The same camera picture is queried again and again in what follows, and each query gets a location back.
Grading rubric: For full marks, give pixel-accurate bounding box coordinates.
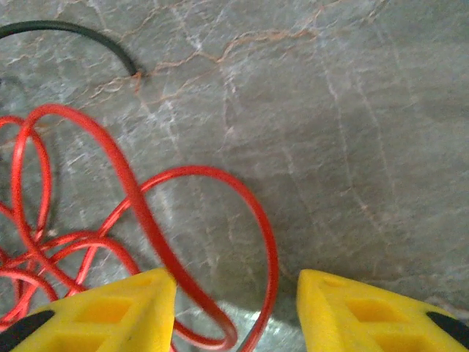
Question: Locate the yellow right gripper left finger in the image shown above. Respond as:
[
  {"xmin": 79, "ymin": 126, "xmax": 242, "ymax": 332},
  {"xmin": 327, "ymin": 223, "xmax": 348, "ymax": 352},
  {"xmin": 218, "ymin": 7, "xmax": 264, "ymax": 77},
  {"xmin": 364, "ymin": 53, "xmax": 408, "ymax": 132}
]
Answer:
[{"xmin": 0, "ymin": 267, "xmax": 177, "ymax": 352}]

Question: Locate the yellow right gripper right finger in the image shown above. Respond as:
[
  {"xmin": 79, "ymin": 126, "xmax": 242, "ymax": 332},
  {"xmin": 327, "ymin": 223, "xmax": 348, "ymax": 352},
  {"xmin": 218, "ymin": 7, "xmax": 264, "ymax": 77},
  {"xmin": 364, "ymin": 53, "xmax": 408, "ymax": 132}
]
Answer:
[{"xmin": 295, "ymin": 269, "xmax": 469, "ymax": 352}]

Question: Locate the red cable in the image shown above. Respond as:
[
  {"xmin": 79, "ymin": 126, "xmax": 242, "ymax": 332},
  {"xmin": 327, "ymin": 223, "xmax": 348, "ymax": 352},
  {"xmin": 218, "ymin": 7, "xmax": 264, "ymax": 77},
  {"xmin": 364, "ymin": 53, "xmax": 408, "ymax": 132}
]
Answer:
[
  {"xmin": 0, "ymin": 116, "xmax": 144, "ymax": 331},
  {"xmin": 0, "ymin": 103, "xmax": 280, "ymax": 352}
]

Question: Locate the black cable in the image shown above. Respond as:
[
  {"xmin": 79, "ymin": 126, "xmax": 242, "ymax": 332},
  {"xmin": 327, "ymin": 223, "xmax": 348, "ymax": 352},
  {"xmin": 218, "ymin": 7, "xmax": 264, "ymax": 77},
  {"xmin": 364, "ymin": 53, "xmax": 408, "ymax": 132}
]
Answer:
[{"xmin": 0, "ymin": 20, "xmax": 142, "ymax": 76}]

